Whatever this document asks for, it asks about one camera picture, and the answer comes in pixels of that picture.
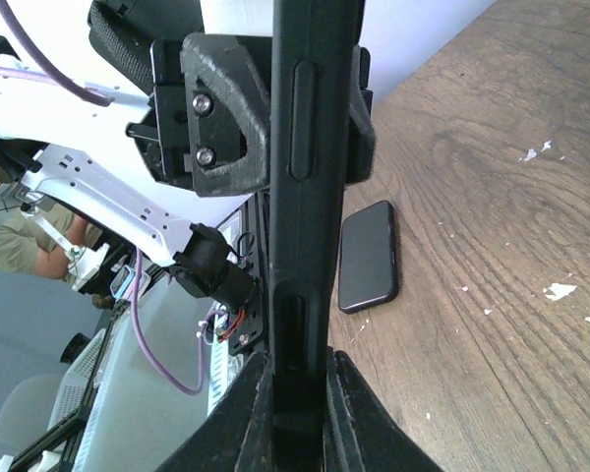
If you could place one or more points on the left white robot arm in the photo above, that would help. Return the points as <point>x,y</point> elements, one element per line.
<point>63,141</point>

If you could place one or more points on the phone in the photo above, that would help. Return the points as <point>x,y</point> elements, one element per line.
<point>367,272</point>
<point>312,49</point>

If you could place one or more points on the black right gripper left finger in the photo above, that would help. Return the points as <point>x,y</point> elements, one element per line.
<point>236,436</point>

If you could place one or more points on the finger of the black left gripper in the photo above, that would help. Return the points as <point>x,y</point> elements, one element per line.
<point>361,134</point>

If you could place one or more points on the light blue slotted strip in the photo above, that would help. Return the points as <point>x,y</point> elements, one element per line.
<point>155,386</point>

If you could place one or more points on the person in khaki clothes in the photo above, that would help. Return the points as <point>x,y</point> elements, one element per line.
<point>25,248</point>

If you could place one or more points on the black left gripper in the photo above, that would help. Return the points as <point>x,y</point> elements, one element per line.
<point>209,123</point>

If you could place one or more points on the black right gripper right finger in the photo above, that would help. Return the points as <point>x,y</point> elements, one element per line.
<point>359,434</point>

